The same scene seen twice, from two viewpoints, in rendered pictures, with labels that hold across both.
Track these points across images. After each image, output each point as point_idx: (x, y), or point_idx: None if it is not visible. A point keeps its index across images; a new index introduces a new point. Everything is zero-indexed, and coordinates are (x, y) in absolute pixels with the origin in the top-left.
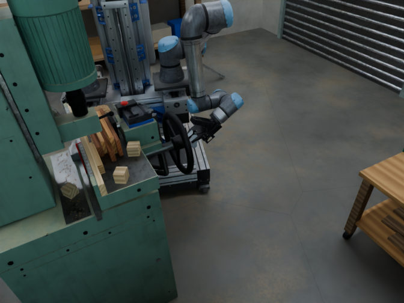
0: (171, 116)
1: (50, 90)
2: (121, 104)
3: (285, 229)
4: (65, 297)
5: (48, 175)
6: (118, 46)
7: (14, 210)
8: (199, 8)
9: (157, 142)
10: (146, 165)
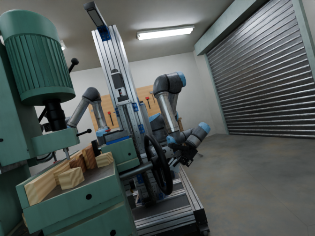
0: (146, 135)
1: (22, 99)
2: (105, 130)
3: None
4: None
5: None
6: (126, 125)
7: None
8: (161, 75)
9: (134, 158)
10: (109, 169)
